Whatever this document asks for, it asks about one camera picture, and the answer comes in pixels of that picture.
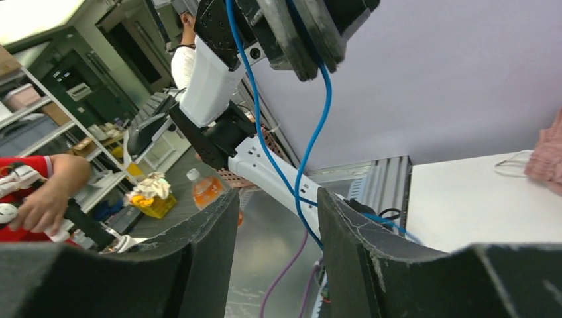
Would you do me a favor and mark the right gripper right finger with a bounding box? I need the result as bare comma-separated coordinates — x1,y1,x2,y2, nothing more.
317,188,561,317

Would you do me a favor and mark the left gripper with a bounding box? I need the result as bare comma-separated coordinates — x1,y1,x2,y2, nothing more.
195,0,380,81

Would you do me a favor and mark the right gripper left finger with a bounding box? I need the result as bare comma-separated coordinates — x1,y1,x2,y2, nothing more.
1,189,239,317

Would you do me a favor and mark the cable bundle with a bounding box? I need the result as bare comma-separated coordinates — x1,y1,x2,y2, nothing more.
225,0,422,252

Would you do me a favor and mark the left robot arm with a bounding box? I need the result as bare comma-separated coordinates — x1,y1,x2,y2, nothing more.
170,1,379,237

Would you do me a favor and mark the operator bare hand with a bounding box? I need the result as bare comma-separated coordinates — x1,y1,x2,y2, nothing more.
8,184,70,236

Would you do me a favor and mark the yellow box with rags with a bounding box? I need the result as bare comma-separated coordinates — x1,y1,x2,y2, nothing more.
123,172,177,219

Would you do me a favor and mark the orange drink bottle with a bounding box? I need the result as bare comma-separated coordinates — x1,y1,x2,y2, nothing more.
186,168,225,211

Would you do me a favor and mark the person in white shirt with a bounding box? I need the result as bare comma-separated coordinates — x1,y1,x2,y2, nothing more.
170,11,196,89

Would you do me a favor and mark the pink cloth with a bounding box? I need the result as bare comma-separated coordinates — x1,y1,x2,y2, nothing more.
524,109,561,196

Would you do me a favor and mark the metal storage shelf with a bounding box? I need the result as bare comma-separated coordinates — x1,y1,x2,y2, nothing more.
1,45,137,213

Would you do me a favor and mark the black teleoperation handle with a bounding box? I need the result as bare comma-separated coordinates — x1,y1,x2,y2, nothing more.
44,198,115,251

